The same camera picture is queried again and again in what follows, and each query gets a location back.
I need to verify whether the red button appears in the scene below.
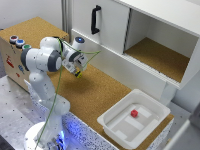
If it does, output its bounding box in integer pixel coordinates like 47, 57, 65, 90
9, 35, 19, 45

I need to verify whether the wooden drawer box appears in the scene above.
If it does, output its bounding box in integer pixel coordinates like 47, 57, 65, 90
0, 16, 71, 93

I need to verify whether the pink block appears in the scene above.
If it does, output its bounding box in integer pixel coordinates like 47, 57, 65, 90
130, 109, 139, 118

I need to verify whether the white plastic box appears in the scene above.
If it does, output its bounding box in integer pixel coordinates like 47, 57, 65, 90
96, 88, 172, 150

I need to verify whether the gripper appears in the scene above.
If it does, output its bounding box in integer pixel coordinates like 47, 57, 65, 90
62, 53, 90, 73

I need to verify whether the yellow block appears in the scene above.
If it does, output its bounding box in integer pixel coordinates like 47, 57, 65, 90
74, 70, 84, 79

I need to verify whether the white sliding door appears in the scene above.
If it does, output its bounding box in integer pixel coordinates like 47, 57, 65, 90
71, 0, 131, 56

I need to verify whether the green button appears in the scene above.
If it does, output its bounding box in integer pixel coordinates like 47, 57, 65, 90
21, 43, 33, 52

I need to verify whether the black door handle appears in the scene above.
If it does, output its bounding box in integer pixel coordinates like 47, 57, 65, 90
90, 4, 102, 36

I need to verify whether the white cabinet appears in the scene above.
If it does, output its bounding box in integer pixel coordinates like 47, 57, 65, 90
68, 0, 200, 108

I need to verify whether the blue button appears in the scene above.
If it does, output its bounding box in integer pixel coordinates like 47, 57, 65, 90
15, 38, 26, 48

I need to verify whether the green cable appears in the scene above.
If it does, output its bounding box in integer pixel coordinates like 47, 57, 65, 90
33, 38, 102, 150

